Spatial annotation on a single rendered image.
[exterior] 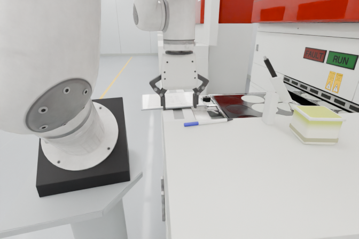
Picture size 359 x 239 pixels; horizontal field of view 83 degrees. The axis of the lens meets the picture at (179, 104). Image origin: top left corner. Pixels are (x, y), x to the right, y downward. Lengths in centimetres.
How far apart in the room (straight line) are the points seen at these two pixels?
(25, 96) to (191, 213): 25
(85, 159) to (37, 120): 37
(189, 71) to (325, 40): 59
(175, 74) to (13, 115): 40
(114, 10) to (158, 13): 828
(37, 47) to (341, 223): 41
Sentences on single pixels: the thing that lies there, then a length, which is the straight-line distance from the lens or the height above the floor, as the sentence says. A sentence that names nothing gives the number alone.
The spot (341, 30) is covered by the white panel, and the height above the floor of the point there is 119.
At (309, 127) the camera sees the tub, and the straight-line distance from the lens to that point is 52.
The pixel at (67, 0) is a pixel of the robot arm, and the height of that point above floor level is 123.
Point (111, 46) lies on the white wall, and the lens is 885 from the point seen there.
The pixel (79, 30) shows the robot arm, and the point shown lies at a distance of 22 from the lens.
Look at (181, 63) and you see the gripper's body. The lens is 54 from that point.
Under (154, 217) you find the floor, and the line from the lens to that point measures 157.
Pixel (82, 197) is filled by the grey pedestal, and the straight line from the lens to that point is 60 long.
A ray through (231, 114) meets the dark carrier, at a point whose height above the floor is 90.
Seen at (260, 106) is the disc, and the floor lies 90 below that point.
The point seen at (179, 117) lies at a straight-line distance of 61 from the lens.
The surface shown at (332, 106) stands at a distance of 92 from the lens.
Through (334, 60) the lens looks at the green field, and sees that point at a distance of 93.
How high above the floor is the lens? 122
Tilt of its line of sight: 22 degrees down
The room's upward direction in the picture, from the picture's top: straight up
